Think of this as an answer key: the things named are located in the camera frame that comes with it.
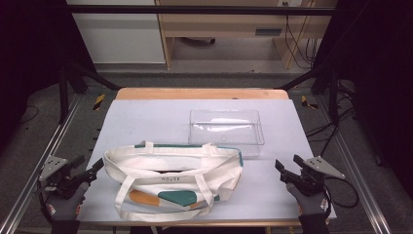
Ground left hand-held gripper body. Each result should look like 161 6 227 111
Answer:
37 155 98 200

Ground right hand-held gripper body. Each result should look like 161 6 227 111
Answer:
280 155 347 198

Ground clear plastic box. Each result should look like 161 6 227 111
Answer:
187 108 266 160

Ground white canvas tote bag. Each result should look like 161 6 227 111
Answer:
102 139 244 223

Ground person's right hand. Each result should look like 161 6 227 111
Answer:
285 181 331 216

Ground person's left hand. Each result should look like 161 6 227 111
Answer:
44 181 91 223

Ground yellow black floor tape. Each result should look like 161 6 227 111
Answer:
93 93 107 112
300 95 319 111

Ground light blue table mat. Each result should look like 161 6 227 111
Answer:
77 98 337 224

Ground black curtain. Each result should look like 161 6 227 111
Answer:
0 0 96 155
311 0 413 199

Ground wooden table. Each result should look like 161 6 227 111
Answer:
77 86 337 228

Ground white cabinet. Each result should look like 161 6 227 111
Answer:
65 0 167 65

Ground wooden desk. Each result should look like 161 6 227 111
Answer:
155 0 339 70

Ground aluminium floor rail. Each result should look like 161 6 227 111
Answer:
315 97 394 234
0 93 84 234

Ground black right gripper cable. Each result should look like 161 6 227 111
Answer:
323 176 360 210

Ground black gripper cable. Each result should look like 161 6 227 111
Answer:
323 176 360 210
33 179 56 222

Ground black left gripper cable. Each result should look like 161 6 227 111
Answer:
33 179 56 222

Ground black floor cables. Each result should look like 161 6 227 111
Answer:
304 79 358 158

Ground thin black floor cable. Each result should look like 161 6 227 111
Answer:
19 104 41 125

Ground black hanging desk cables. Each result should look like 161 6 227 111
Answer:
282 1 321 70

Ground black metal frame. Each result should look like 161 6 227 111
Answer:
57 4 341 127

